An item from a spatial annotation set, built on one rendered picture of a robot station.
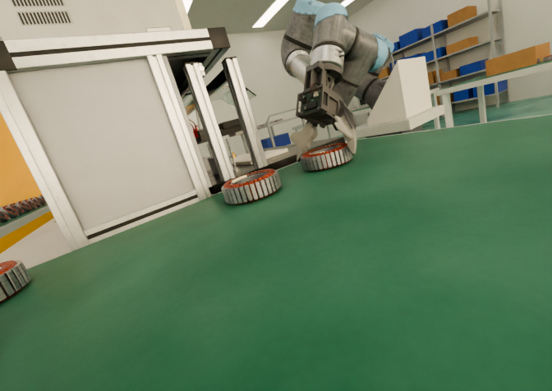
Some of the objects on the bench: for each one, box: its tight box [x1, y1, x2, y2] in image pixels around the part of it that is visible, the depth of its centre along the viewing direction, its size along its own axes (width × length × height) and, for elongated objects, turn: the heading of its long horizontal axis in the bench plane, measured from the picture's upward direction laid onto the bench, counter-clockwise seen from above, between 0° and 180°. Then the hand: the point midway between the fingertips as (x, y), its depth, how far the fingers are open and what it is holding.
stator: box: [300, 143, 353, 172], centre depth 57 cm, size 11×11×4 cm
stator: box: [221, 168, 282, 205], centre depth 49 cm, size 11×11×4 cm
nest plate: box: [235, 148, 288, 165], centre depth 90 cm, size 15×15×1 cm
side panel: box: [0, 54, 212, 251], centre depth 51 cm, size 28×3×32 cm, turn 172°
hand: (324, 159), depth 57 cm, fingers open, 14 cm apart
